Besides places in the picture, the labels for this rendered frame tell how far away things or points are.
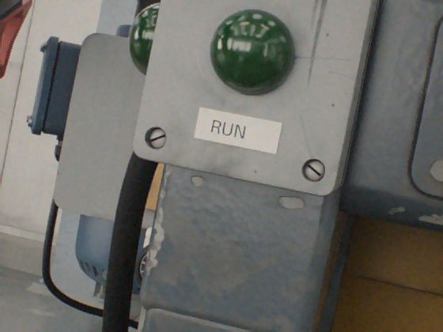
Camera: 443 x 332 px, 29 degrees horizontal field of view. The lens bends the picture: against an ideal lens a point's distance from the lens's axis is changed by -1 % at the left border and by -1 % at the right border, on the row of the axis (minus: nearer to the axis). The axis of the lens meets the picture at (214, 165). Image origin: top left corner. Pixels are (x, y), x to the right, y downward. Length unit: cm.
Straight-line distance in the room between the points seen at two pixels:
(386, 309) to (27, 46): 553
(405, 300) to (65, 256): 489
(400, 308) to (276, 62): 38
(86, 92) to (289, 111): 50
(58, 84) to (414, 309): 38
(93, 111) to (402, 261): 32
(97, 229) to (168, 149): 52
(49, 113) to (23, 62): 530
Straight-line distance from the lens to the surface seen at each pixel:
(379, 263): 60
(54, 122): 81
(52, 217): 86
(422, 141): 36
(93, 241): 83
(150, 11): 34
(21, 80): 609
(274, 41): 30
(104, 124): 78
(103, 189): 79
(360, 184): 36
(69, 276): 550
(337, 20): 31
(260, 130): 31
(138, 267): 58
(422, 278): 60
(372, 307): 66
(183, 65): 32
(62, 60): 81
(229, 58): 30
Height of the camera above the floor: 126
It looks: 3 degrees down
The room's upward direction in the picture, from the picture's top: 11 degrees clockwise
